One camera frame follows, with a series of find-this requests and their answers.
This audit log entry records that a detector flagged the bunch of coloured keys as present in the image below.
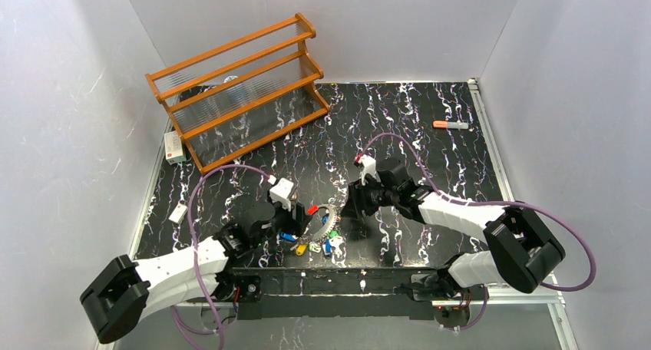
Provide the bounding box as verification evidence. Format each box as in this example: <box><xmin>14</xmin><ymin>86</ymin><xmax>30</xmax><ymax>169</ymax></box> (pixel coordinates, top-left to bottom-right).
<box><xmin>279</xmin><ymin>231</ymin><xmax>345</xmax><ymax>258</ymax></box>

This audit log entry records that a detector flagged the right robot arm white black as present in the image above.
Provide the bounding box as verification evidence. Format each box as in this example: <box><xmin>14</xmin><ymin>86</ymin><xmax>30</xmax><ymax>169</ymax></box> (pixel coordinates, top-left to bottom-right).
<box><xmin>341</xmin><ymin>156</ymin><xmax>566</xmax><ymax>297</ymax></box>

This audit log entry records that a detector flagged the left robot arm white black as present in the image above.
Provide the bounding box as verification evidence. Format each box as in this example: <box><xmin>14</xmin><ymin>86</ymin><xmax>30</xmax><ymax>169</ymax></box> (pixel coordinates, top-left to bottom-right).
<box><xmin>80</xmin><ymin>201</ymin><xmax>318</xmax><ymax>344</ymax></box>

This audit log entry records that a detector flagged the orange white marker pen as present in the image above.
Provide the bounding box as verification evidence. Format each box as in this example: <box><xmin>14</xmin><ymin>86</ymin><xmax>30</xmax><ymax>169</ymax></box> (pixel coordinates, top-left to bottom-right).
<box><xmin>432</xmin><ymin>121</ymin><xmax>470</xmax><ymax>130</ymax></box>

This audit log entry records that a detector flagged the small white card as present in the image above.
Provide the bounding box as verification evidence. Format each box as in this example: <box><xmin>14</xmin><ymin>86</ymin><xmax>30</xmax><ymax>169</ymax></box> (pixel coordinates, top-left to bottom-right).
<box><xmin>167</xmin><ymin>203</ymin><xmax>188</xmax><ymax>224</ymax></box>

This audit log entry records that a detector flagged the orange wooden shelf rack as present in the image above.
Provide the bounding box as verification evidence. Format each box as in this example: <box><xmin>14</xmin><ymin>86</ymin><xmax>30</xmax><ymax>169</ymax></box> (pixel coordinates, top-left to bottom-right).
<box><xmin>145</xmin><ymin>12</ymin><xmax>330</xmax><ymax>174</ymax></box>

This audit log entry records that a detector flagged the white red small box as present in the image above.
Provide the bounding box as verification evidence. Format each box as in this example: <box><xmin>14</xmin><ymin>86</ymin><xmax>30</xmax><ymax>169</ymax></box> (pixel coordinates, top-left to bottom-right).
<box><xmin>164</xmin><ymin>130</ymin><xmax>187</xmax><ymax>165</ymax></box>

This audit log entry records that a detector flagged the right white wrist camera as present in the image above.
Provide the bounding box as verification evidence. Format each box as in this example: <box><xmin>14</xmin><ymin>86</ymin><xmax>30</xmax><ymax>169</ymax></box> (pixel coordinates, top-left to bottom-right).
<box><xmin>355</xmin><ymin>154</ymin><xmax>378</xmax><ymax>186</ymax></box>

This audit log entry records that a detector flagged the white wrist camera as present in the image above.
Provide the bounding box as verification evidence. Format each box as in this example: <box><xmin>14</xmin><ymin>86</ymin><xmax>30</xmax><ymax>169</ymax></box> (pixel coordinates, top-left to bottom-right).
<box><xmin>355</xmin><ymin>154</ymin><xmax>378</xmax><ymax>186</ymax></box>
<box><xmin>268</xmin><ymin>175</ymin><xmax>296</xmax><ymax>211</ymax></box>

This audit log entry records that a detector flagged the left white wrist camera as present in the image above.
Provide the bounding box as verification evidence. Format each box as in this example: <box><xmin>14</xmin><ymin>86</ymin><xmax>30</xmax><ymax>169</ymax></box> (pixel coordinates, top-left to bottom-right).
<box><xmin>268</xmin><ymin>175</ymin><xmax>296</xmax><ymax>211</ymax></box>

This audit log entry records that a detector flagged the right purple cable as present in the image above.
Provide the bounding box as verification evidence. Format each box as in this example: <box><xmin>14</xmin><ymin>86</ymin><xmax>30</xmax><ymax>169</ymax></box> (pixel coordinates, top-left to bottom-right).
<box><xmin>355</xmin><ymin>133</ymin><xmax>597</xmax><ymax>332</ymax></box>

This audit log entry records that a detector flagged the purple cable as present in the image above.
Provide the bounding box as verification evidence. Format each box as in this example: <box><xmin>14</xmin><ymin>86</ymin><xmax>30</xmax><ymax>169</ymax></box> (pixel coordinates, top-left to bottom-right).
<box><xmin>170</xmin><ymin>164</ymin><xmax>278</xmax><ymax>350</ymax></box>
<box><xmin>355</xmin><ymin>133</ymin><xmax>597</xmax><ymax>332</ymax></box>

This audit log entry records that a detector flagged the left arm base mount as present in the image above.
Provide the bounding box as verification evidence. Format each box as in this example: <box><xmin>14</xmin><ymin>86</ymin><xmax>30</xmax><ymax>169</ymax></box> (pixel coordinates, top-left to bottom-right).
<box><xmin>206</xmin><ymin>271</ymin><xmax>262</xmax><ymax>303</ymax></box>

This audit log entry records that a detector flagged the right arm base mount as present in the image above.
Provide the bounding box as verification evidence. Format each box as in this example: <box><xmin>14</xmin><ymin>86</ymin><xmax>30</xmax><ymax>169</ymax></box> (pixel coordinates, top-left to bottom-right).
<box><xmin>402</xmin><ymin>271</ymin><xmax>484</xmax><ymax>329</ymax></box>

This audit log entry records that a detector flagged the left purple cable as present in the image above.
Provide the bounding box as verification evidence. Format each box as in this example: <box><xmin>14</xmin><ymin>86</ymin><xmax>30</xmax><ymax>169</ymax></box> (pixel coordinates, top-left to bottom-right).
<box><xmin>170</xmin><ymin>164</ymin><xmax>278</xmax><ymax>350</ymax></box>

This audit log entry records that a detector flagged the aluminium frame rail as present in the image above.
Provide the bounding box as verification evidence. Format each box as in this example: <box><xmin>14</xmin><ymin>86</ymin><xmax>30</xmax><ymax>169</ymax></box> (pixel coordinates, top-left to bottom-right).
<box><xmin>94</xmin><ymin>269</ymin><xmax>579</xmax><ymax>350</ymax></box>

